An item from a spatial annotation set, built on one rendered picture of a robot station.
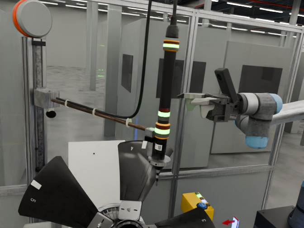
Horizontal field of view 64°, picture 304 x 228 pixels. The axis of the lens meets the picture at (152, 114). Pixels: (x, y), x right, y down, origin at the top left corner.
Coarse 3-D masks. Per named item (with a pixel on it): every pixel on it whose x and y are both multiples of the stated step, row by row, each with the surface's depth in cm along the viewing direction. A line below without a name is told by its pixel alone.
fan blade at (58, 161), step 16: (48, 176) 78; (64, 176) 78; (32, 192) 78; (48, 192) 78; (64, 192) 78; (80, 192) 78; (32, 208) 78; (48, 208) 79; (64, 208) 78; (80, 208) 78; (96, 208) 78; (64, 224) 80; (80, 224) 79
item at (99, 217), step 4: (96, 216) 79; (100, 216) 78; (104, 216) 78; (92, 220) 79; (96, 220) 79; (100, 220) 79; (104, 220) 79; (108, 220) 78; (92, 224) 80; (96, 224) 79; (100, 224) 79; (104, 224) 79; (108, 224) 79; (112, 224) 79
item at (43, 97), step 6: (36, 90) 107; (42, 90) 107; (48, 90) 108; (54, 90) 109; (36, 96) 107; (42, 96) 104; (48, 96) 104; (54, 96) 107; (36, 102) 108; (42, 102) 105; (48, 102) 105; (54, 102) 107; (48, 108) 106
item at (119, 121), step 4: (52, 100) 105; (56, 100) 104; (64, 104) 101; (68, 104) 99; (72, 104) 98; (76, 108) 96; (80, 108) 95; (84, 108) 94; (88, 112) 92; (92, 112) 91; (96, 112) 90; (100, 116) 89; (104, 116) 87; (108, 116) 87; (112, 120) 86; (116, 120) 84; (120, 120) 83; (124, 120) 83; (124, 124) 83; (128, 124) 81; (132, 124) 80; (136, 124) 80; (140, 128) 78; (144, 128) 77
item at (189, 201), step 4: (184, 196) 128; (188, 196) 128; (192, 196) 128; (196, 196) 129; (184, 200) 128; (188, 200) 124; (192, 200) 125; (196, 200) 125; (200, 200) 125; (184, 204) 128; (188, 204) 124; (192, 204) 121; (196, 204) 121; (180, 208) 132; (184, 208) 128; (188, 208) 124; (192, 208) 120; (208, 208) 120; (212, 208) 120; (184, 212) 128; (208, 212) 118; (212, 212) 119; (212, 216) 120
